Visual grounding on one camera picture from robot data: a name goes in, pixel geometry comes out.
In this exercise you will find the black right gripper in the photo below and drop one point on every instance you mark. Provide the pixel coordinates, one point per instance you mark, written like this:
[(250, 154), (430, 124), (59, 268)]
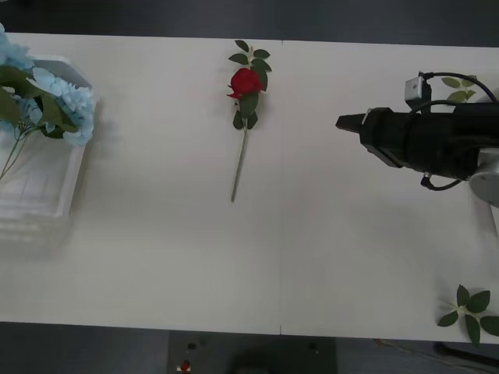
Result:
[(386, 136)]

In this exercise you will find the pale blue flower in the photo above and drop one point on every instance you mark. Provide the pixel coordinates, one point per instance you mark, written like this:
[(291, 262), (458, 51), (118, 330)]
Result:
[(11, 54), (74, 97)]

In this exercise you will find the silver and black right arm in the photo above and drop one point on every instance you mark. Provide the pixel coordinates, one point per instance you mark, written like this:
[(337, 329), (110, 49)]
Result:
[(444, 140)]

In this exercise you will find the pale green loose leaf twig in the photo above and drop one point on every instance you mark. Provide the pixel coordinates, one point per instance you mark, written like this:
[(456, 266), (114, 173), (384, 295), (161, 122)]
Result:
[(458, 96)]

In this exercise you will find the red rose with green stem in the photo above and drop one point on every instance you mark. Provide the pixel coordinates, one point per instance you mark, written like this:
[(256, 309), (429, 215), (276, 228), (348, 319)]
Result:
[(245, 80)]

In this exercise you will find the dark green loose leaf twig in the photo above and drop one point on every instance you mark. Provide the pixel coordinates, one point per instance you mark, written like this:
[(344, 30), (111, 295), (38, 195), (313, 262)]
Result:
[(473, 304)]

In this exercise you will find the shallow white box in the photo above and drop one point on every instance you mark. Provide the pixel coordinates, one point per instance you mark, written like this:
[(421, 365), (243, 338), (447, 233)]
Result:
[(47, 187)]

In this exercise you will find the pale grey right wrist camera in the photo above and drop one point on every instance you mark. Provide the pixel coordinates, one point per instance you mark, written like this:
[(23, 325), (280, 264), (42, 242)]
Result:
[(415, 89)]

